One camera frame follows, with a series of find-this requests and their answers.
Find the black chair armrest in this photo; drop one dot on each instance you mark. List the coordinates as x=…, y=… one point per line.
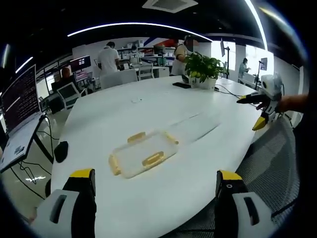
x=61, y=151

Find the green potted plant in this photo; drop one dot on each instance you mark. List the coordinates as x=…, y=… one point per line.
x=201, y=65

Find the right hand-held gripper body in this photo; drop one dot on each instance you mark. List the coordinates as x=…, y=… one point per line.
x=271, y=85

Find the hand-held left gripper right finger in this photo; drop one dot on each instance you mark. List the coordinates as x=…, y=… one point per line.
x=230, y=205

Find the black phone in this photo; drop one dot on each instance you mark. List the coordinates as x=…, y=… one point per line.
x=182, y=85

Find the ceiling light strip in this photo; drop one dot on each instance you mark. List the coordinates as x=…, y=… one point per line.
x=257, y=22
x=128, y=25

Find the white laptop stand table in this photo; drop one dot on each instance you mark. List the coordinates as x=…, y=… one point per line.
x=18, y=146

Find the person's right hand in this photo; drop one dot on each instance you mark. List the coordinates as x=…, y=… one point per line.
x=260, y=106

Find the grey mesh chair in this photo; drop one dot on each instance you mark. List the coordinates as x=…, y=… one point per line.
x=270, y=163

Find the ceiling air vent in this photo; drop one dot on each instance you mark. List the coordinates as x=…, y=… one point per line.
x=171, y=5

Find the white plant pot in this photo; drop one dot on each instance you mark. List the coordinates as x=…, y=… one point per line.
x=206, y=83

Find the laptop with dark screen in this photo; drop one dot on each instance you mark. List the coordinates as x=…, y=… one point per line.
x=21, y=98

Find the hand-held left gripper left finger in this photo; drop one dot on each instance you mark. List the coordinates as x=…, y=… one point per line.
x=74, y=203

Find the desk monitor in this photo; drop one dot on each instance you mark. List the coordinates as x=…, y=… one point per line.
x=80, y=63

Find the clear plastic container yellow latches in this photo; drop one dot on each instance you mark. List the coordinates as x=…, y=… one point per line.
x=138, y=156

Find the black tripod stand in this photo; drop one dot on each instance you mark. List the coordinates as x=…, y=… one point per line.
x=261, y=69
x=227, y=57

